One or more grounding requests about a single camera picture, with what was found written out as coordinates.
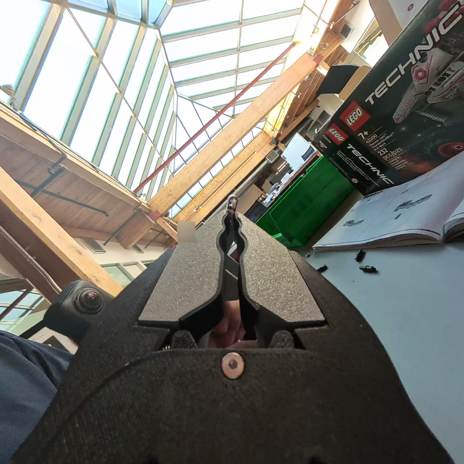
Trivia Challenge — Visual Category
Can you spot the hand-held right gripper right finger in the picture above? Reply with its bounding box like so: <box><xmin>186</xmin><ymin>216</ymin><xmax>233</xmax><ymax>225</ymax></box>
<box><xmin>235</xmin><ymin>213</ymin><xmax>326</xmax><ymax>344</ymax></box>

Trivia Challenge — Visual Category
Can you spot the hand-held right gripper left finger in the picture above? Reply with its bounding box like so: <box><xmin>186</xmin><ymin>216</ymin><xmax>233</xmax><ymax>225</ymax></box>
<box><xmin>138</xmin><ymin>212</ymin><xmax>230</xmax><ymax>346</ymax></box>

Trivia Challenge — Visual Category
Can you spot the lego instruction booklet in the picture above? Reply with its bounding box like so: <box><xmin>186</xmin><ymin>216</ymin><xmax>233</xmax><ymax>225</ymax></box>
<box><xmin>312</xmin><ymin>152</ymin><xmax>464</xmax><ymax>252</ymax></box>

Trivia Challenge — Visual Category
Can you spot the black lego set box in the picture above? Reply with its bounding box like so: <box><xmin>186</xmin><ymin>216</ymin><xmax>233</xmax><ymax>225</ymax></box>
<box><xmin>313</xmin><ymin>0</ymin><xmax>464</xmax><ymax>196</ymax></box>

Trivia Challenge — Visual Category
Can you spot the person's left hand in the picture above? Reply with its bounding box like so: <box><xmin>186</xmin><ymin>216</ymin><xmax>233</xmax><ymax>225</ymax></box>
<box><xmin>212</xmin><ymin>300</ymin><xmax>246</xmax><ymax>344</ymax></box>

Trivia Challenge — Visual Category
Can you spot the wooden pillar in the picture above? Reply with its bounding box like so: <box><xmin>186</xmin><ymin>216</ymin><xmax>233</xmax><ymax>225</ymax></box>
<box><xmin>0</xmin><ymin>167</ymin><xmax>124</xmax><ymax>301</ymax></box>

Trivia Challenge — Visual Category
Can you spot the green plastic bin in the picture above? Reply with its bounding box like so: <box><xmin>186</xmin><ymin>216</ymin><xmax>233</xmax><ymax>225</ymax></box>
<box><xmin>255</xmin><ymin>156</ymin><xmax>356</xmax><ymax>249</ymax></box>

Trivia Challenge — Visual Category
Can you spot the red sprinkler pipe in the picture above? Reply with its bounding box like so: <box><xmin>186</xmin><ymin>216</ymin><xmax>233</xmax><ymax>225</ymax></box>
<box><xmin>133</xmin><ymin>42</ymin><xmax>298</xmax><ymax>194</ymax></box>

